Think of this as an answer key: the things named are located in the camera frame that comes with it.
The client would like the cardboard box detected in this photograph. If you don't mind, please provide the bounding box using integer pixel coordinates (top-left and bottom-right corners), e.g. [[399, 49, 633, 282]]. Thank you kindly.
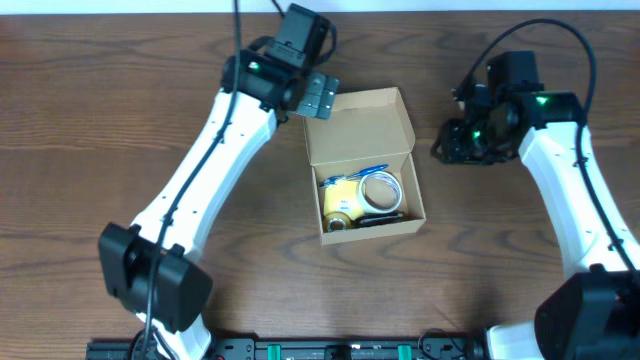
[[303, 87, 426, 246]]

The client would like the blue ballpoint pen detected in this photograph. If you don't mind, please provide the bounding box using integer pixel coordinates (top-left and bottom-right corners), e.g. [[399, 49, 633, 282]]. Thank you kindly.
[[320, 164, 388, 187]]

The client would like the white masking tape roll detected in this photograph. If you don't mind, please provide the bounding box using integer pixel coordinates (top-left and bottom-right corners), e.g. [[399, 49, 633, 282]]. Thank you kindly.
[[356, 171, 404, 214]]

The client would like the blue white marker pen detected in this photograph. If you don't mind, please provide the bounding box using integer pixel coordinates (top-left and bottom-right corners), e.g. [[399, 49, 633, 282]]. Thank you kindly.
[[355, 212, 404, 228]]

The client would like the yellow clear tape roll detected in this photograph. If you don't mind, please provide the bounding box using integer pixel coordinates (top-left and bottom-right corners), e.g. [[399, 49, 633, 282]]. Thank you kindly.
[[323, 212, 353, 233]]

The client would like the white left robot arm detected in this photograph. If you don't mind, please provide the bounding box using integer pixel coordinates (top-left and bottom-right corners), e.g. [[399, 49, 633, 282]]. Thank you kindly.
[[98, 3, 339, 359]]

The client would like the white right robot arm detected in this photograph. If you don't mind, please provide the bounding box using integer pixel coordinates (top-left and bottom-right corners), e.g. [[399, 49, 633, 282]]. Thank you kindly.
[[431, 50, 639, 359]]

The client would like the yellow sticky note pad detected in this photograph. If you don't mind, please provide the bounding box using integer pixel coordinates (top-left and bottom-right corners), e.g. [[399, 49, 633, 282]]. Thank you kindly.
[[323, 181, 365, 220]]

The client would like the black mounting rail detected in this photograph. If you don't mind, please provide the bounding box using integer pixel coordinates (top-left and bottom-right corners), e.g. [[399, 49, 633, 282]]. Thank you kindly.
[[85, 333, 490, 360]]

